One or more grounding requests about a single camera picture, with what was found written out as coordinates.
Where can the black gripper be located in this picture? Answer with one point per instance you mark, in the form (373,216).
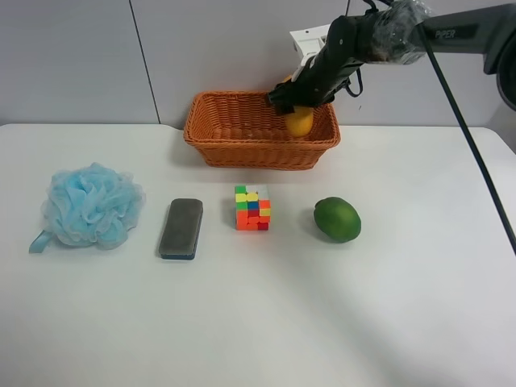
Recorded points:
(348,46)

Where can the yellow mango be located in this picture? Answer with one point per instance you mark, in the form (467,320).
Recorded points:
(300,122)

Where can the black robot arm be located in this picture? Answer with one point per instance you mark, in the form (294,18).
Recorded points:
(400,34)

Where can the orange woven basket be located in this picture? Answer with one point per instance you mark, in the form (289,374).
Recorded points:
(239,129)

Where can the green lemon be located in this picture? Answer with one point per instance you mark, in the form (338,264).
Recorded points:
(337,219)

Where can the colourful puzzle cube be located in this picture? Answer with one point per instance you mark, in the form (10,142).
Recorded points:
(252,208)

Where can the grey whiteboard eraser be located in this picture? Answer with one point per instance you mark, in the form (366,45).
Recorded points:
(179,238)

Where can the blue mesh bath loofah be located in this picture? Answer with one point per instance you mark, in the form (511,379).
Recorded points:
(90,206)

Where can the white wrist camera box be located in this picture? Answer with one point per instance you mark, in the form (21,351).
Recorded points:
(308,43)

